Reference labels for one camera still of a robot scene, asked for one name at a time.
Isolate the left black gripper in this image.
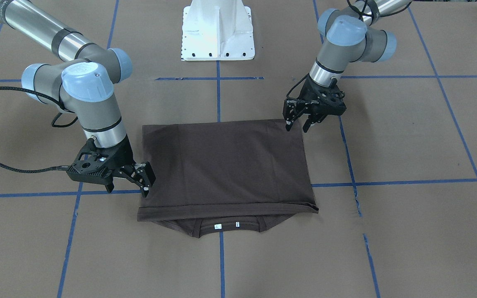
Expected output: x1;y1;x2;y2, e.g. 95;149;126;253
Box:
283;76;347;133

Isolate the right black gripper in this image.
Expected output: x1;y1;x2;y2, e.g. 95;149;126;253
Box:
67;136;157;198

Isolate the dark brown t-shirt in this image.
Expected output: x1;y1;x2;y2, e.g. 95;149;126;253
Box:
137;120;319;238

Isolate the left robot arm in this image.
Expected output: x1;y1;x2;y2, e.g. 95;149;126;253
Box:
282;0;411;132

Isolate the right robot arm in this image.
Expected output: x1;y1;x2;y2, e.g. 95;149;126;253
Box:
0;0;156;197

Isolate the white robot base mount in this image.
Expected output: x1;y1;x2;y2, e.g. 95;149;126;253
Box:
181;0;255;62

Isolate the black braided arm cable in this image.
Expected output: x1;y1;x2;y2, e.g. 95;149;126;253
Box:
0;86;80;174

